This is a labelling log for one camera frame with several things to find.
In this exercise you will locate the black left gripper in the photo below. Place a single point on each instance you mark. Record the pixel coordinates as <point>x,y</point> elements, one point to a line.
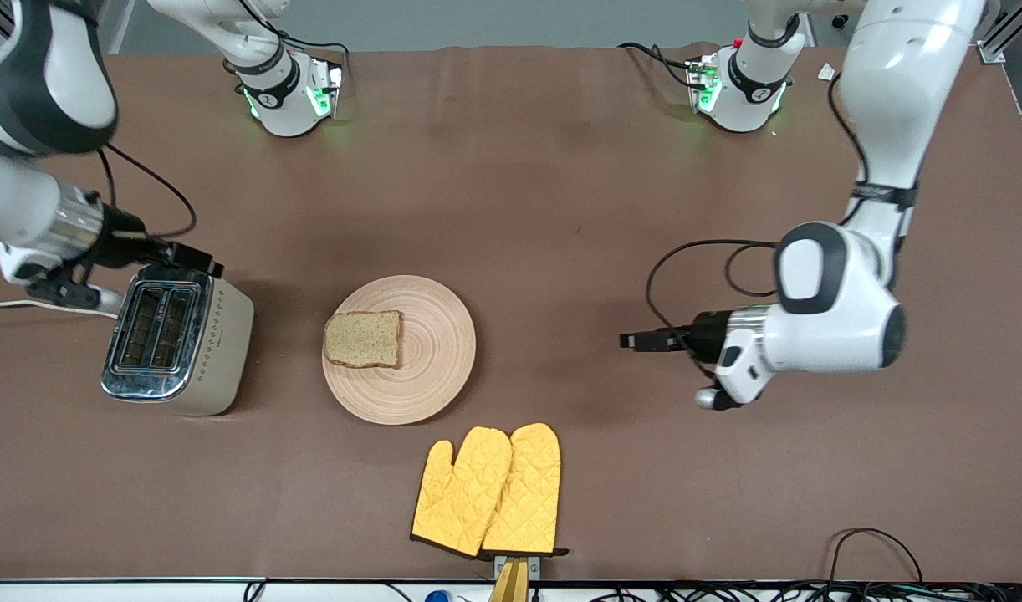
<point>708,329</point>

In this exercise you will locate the aluminium frame profile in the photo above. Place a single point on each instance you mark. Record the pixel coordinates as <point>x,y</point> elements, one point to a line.
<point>1013,33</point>

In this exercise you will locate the small metal bracket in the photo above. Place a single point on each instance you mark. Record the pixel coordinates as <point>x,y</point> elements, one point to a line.
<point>534,567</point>

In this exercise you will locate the cream and chrome toaster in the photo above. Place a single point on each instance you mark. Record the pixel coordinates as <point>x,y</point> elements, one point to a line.
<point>222,351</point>

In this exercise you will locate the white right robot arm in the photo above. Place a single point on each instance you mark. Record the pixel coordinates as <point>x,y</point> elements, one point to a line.
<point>26,75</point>

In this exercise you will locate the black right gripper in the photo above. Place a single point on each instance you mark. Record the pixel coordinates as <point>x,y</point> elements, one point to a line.
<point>124,240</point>

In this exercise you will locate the small white paper scrap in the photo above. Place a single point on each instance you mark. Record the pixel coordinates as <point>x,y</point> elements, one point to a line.
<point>827,72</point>

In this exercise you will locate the black caster wheel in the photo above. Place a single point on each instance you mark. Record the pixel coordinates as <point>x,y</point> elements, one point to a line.
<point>838,20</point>

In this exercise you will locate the yellow quilted oven mitt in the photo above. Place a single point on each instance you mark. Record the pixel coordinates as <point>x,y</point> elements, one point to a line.
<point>528,493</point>
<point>457,493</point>

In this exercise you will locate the brown bread toast slice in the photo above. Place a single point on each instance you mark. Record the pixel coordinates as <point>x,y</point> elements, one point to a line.
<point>365,339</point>

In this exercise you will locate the blue round cap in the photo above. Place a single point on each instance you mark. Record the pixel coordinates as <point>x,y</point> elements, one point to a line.
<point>438,597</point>

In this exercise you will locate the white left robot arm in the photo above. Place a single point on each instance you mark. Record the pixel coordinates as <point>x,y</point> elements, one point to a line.
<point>896,84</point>

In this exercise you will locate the round light wooden plate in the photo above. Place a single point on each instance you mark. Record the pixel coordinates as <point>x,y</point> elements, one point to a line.
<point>436,359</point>

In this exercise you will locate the green lit base connector box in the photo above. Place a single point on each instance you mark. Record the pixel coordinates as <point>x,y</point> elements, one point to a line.
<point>699,79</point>
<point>331,88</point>

